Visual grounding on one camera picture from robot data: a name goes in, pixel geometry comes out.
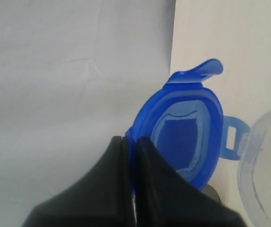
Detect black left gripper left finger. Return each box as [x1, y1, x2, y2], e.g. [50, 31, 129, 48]
[23, 136, 136, 227]

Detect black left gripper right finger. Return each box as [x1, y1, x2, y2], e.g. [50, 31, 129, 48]
[135, 137, 246, 227]

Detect blue container lid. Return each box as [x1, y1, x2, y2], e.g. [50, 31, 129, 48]
[126, 59, 250, 190]

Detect stainless steel cup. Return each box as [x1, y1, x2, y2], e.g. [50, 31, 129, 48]
[201, 184, 222, 204]

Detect clear tall plastic container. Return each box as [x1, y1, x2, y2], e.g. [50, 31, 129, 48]
[237, 111, 271, 227]

